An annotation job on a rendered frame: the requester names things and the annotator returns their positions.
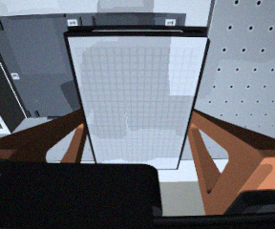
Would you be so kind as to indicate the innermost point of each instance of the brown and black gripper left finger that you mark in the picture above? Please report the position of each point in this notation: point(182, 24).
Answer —
point(32, 144)

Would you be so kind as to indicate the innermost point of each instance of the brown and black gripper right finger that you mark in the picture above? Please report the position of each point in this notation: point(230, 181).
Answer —
point(250, 167)

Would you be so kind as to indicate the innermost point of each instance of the grey flat base plate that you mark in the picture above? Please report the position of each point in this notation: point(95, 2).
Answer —
point(238, 81)

